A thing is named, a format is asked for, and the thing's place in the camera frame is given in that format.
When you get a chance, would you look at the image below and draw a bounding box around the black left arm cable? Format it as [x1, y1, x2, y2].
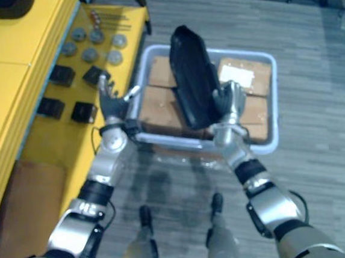
[87, 199, 121, 258]

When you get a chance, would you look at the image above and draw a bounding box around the robot left leg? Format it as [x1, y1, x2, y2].
[115, 204, 160, 258]

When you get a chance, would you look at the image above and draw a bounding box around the cardboard box with white label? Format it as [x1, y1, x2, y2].
[215, 53, 275, 102]

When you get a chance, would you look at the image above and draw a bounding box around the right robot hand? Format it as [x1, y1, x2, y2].
[211, 79, 249, 123]

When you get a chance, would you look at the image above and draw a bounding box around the plain brown cardboard box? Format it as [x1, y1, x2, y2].
[238, 92, 273, 144]
[147, 54, 178, 90]
[135, 82, 189, 136]

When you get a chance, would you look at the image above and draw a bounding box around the robot leg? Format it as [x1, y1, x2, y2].
[115, 204, 160, 258]
[200, 191, 243, 258]

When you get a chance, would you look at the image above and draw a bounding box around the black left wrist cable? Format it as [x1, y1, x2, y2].
[89, 125, 107, 156]

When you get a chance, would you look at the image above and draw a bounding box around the round grey metal disc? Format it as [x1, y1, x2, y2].
[70, 26, 88, 43]
[89, 29, 106, 46]
[105, 49, 124, 67]
[81, 47, 99, 64]
[110, 33, 129, 50]
[60, 41, 79, 58]

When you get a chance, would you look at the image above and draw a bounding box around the yellow metal shelf unit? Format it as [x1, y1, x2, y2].
[0, 0, 170, 235]

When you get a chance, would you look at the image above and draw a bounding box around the small black box part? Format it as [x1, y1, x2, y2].
[48, 63, 78, 90]
[35, 95, 67, 121]
[81, 64, 108, 90]
[69, 99, 99, 126]

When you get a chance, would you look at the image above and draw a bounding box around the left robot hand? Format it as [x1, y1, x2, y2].
[96, 71, 144, 127]

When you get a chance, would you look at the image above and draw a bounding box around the grey plastic bin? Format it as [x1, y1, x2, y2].
[128, 33, 285, 166]

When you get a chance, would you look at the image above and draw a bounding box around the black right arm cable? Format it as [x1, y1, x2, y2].
[288, 188, 311, 226]

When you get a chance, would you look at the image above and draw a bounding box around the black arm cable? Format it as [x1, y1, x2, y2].
[288, 188, 311, 226]
[87, 199, 121, 258]

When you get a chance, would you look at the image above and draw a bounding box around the robot right leg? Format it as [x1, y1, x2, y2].
[200, 191, 243, 258]

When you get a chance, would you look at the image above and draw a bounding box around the large brown cardboard box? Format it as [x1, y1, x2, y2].
[0, 155, 75, 258]

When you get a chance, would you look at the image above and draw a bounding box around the bundle of metal rods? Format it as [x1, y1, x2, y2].
[89, 5, 132, 35]

